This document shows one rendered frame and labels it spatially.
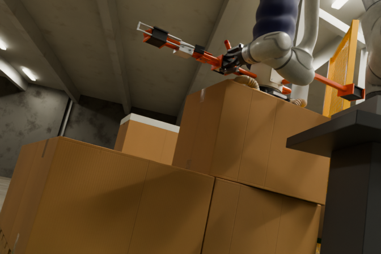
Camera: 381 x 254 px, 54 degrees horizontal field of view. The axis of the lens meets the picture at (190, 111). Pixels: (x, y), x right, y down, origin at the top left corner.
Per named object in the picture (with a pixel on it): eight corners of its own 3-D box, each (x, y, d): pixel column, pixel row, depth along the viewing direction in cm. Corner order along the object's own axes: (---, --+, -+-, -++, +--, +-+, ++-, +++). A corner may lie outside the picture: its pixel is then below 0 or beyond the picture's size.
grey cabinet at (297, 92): (302, 105, 332) (306, 74, 340) (307, 105, 328) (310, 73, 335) (286, 98, 323) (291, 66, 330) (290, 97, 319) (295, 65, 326)
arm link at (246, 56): (247, 57, 148) (238, 60, 153) (264, 65, 152) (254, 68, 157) (251, 36, 150) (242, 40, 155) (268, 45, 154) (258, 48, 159)
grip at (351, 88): (348, 101, 179) (350, 92, 180) (364, 98, 172) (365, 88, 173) (337, 96, 176) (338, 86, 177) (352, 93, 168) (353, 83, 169)
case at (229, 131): (269, 198, 201) (279, 127, 211) (325, 204, 166) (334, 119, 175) (169, 173, 179) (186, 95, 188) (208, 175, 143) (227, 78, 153)
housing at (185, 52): (185, 59, 169) (187, 50, 170) (193, 55, 163) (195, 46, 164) (172, 54, 166) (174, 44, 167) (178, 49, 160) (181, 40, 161)
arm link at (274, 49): (244, 54, 147) (267, 72, 152) (271, 44, 134) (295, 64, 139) (253, 33, 151) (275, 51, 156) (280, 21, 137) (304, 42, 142)
